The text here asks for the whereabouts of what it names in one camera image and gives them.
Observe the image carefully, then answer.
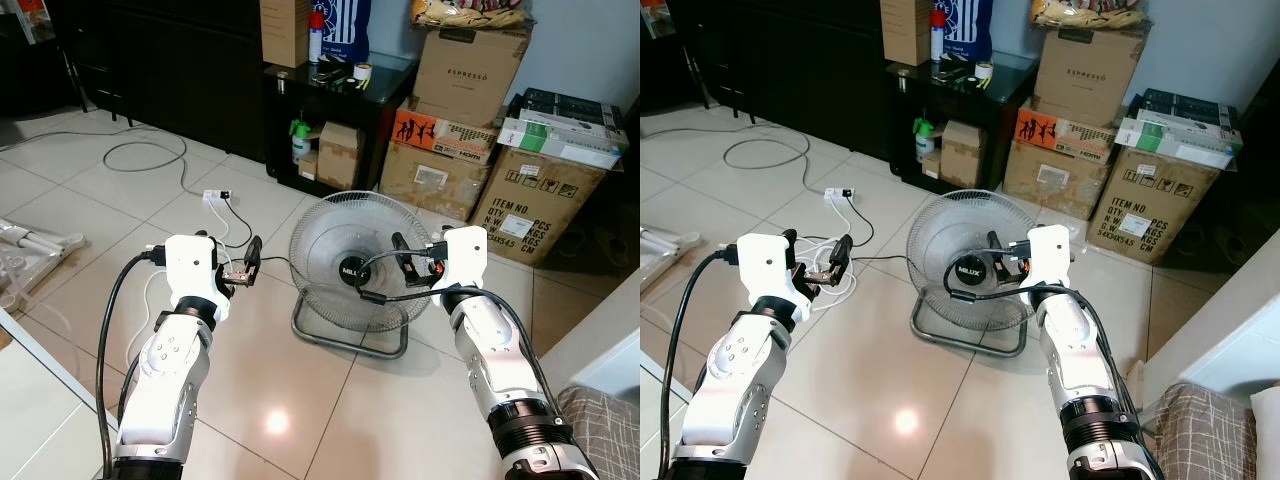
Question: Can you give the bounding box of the blue printed bag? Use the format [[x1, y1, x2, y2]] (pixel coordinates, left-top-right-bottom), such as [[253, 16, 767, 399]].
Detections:
[[943, 0, 995, 62], [320, 0, 374, 62]]

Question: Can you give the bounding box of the dark flat box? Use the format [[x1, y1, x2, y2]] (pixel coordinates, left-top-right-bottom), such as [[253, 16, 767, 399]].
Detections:
[[508, 87, 632, 133], [1129, 87, 1252, 137]]

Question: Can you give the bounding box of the white and green box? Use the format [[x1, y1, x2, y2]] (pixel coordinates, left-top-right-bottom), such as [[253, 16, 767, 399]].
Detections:
[[497, 116, 627, 172], [1114, 116, 1242, 172]]

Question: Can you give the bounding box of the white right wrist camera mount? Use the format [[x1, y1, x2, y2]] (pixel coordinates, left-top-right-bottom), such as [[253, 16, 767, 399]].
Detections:
[[428, 226, 490, 294], [1025, 225, 1074, 292]]

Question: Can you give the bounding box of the orange printed box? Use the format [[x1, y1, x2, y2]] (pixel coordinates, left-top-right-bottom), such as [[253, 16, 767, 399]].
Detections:
[[391, 105, 501, 167]]

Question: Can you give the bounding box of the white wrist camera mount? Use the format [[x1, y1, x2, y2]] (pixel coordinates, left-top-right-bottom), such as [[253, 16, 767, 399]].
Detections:
[[1025, 225, 1074, 292], [163, 235, 234, 313], [737, 233, 817, 325], [428, 226, 490, 294]]

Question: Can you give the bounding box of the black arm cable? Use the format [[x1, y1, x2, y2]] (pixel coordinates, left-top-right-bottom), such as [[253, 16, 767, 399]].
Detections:
[[943, 252, 1061, 304], [354, 250, 473, 306], [662, 248, 741, 480], [96, 248, 167, 480]]

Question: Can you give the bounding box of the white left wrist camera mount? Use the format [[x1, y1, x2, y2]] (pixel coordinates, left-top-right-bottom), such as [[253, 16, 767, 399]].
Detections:
[[737, 233, 817, 325], [163, 235, 234, 313]]

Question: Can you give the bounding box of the espresso cardboard box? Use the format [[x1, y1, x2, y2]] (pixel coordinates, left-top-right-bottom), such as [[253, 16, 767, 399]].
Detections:
[[1031, 25, 1152, 129], [411, 25, 532, 129]]

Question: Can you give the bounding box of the cardboard box with white label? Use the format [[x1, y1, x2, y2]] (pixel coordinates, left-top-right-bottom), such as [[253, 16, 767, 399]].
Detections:
[[1002, 140, 1107, 221], [378, 140, 492, 223]]

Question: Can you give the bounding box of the small cardboard box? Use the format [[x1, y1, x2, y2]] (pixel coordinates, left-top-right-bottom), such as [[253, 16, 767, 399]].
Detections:
[[315, 121, 364, 190], [939, 120, 987, 189]]

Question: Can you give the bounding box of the black floor cable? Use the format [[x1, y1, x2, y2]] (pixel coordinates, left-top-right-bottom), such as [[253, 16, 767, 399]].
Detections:
[[214, 195, 297, 269], [840, 194, 913, 263]]

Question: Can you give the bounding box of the black glass side table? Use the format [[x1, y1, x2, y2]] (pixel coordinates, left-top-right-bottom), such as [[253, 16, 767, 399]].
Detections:
[[262, 50, 417, 197], [885, 50, 1041, 197]]

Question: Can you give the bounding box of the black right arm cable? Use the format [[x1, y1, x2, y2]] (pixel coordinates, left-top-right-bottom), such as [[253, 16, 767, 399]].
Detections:
[[354, 250, 473, 306], [943, 252, 1061, 304]]

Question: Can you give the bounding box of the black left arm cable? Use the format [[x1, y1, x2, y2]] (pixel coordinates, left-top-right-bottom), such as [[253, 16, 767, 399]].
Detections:
[[96, 248, 167, 480], [662, 248, 741, 480]]

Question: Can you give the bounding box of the tall plain cardboard box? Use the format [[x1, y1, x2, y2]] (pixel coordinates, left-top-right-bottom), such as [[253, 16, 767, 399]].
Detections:
[[259, 0, 314, 69], [880, 0, 934, 68]]

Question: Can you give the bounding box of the grey checkered cushion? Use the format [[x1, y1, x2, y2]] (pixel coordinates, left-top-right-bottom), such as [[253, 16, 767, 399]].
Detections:
[[555, 384, 641, 480], [1153, 381, 1263, 480]]

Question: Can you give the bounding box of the grey floor cable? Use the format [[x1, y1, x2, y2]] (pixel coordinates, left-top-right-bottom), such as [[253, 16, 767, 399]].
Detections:
[[640, 128, 839, 195], [0, 128, 217, 197]]

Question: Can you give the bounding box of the grey metal floor fan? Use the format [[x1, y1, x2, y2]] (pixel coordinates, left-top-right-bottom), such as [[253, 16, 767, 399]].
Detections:
[[288, 191, 447, 360], [905, 189, 1043, 359]]

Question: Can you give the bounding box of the large item number cardboard box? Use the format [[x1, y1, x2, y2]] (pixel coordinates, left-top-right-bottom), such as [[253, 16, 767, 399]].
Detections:
[[1087, 148, 1227, 267], [467, 145, 610, 267]]

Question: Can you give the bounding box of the black cabinet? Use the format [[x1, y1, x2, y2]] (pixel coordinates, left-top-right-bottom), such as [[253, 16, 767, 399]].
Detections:
[[45, 0, 273, 163], [665, 0, 893, 163]]

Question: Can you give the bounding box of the white table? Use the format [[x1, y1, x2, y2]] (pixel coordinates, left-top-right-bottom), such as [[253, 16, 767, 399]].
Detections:
[[640, 358, 693, 480], [0, 308, 109, 480]]

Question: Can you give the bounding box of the white plastic rack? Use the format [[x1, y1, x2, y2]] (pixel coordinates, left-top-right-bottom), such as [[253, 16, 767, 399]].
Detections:
[[640, 227, 703, 293], [0, 217, 87, 293]]

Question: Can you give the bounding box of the white furniture panel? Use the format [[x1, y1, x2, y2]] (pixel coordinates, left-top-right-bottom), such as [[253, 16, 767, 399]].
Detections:
[[538, 268, 641, 403], [1140, 263, 1280, 403]]

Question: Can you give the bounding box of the green trigger spray bottle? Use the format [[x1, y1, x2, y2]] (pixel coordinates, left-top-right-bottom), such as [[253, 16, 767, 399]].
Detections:
[[911, 117, 937, 165], [288, 117, 314, 167]]

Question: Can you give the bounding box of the snack bag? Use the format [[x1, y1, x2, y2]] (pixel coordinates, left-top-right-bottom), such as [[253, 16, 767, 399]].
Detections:
[[1030, 0, 1152, 30], [410, 0, 532, 30]]

